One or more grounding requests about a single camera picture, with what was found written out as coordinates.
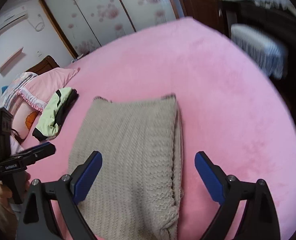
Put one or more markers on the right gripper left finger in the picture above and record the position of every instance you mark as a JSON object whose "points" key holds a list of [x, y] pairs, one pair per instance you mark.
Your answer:
{"points": [[37, 219]]}

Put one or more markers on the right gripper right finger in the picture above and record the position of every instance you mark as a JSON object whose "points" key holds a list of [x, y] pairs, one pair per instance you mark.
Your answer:
{"points": [[259, 219]]}

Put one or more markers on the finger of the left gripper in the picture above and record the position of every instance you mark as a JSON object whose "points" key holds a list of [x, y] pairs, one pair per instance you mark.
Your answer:
{"points": [[32, 155]]}

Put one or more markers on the beige knit sweater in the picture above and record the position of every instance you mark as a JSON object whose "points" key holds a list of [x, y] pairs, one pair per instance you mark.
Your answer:
{"points": [[138, 191]]}

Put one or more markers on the person's left hand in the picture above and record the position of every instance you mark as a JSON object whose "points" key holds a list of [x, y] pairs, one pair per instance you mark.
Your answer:
{"points": [[6, 195]]}

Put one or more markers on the green and black garment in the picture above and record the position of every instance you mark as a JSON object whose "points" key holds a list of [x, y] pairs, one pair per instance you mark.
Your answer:
{"points": [[54, 114]]}

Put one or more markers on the pink cartoon pillow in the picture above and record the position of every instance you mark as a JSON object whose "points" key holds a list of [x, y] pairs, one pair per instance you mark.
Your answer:
{"points": [[23, 118]]}

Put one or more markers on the folded striped quilt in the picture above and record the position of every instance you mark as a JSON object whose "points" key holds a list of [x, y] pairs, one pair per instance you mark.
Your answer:
{"points": [[12, 91]]}

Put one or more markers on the pink ruffled pillow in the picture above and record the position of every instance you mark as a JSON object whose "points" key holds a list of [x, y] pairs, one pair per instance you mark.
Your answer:
{"points": [[38, 92]]}

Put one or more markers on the wooden headboard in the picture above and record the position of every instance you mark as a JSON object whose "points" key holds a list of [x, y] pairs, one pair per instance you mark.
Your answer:
{"points": [[45, 65]]}

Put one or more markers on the pink bed blanket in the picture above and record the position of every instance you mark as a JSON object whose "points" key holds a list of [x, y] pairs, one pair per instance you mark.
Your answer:
{"points": [[229, 110]]}

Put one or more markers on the white air conditioner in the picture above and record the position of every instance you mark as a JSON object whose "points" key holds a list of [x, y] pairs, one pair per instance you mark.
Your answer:
{"points": [[13, 17]]}

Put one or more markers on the floral sliding wardrobe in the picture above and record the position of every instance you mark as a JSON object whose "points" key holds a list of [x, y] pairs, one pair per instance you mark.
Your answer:
{"points": [[86, 25]]}

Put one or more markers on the white covered piano stool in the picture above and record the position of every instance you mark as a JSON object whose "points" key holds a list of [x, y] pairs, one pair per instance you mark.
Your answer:
{"points": [[267, 52]]}

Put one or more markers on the black upright piano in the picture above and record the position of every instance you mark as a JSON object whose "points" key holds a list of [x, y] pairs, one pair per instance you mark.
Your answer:
{"points": [[277, 23]]}

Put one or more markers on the brown wooden door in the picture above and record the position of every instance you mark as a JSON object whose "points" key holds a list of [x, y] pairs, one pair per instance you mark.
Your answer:
{"points": [[204, 11]]}

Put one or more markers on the pink wall shelf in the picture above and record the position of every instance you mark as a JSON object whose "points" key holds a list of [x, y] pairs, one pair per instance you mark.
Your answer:
{"points": [[10, 59]]}

